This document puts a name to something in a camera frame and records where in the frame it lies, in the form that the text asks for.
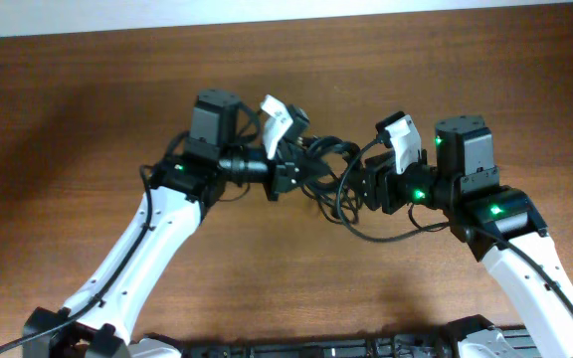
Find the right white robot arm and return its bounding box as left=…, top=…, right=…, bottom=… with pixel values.
left=348, top=112, right=573, bottom=357

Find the black cable bundle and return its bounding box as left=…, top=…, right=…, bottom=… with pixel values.
left=295, top=135, right=367, bottom=226

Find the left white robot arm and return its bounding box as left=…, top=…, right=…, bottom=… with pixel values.
left=22, top=89, right=323, bottom=358

